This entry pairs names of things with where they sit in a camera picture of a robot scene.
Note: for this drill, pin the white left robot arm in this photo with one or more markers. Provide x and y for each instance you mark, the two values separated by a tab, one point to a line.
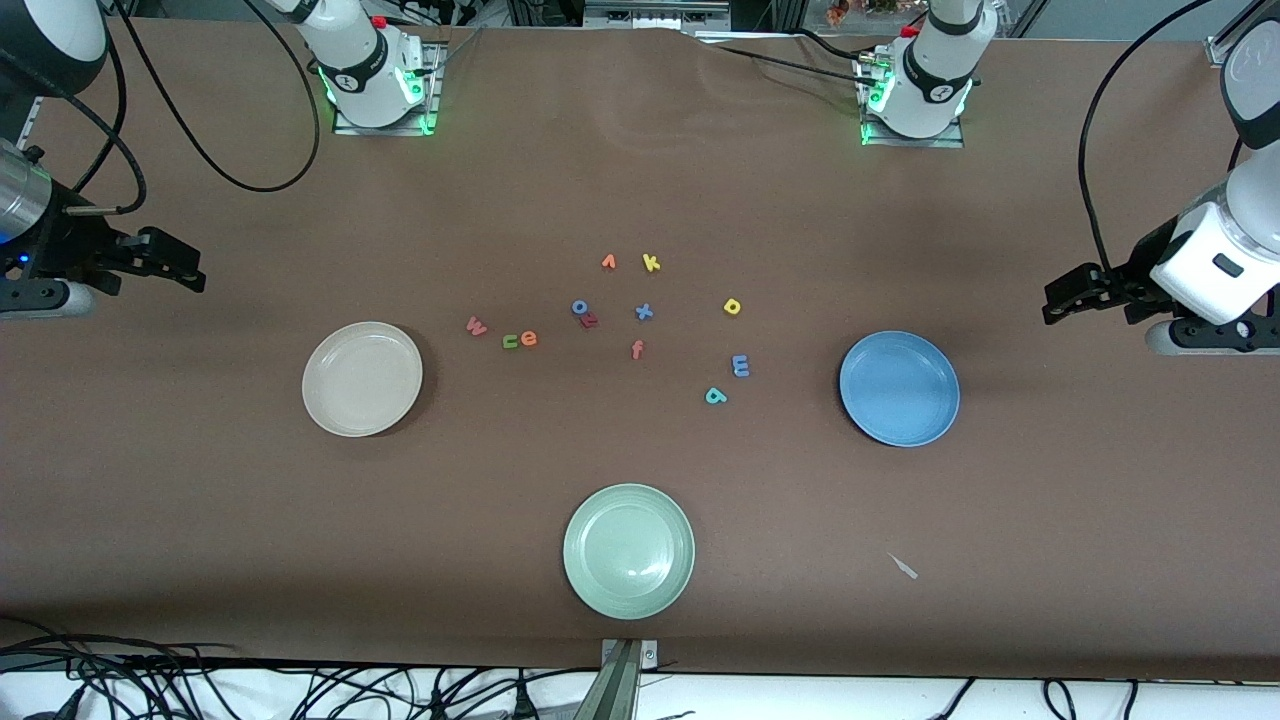
930	80

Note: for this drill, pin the brown table cover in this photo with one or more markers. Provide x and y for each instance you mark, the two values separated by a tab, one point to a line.
200	500

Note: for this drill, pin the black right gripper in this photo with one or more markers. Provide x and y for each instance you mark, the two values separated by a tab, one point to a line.
68	246

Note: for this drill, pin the small grey paper scrap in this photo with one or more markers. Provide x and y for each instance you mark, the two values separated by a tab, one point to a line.
905	568

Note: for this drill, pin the grey equipment box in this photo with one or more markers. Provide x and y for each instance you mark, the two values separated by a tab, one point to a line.
650	12

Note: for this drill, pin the green round plate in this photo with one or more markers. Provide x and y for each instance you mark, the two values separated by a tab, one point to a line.
628	551

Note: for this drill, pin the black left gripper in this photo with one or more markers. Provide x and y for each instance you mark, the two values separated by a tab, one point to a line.
1137	268

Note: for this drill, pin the red foam letter w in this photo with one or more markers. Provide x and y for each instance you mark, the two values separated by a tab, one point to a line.
477	326

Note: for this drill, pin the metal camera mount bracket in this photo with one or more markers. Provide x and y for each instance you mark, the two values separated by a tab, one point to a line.
622	690

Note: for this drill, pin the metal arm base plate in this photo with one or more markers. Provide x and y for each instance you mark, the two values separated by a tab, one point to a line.
910	142
435	90

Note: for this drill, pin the blue round plate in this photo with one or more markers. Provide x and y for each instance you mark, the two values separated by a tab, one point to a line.
899	389

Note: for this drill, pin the blue foam letter m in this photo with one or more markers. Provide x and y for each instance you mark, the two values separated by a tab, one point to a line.
740	358

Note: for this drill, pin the beige round plate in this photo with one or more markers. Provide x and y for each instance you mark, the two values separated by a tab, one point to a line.
362	379

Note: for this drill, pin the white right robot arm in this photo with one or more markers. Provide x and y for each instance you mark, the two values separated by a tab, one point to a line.
370	70

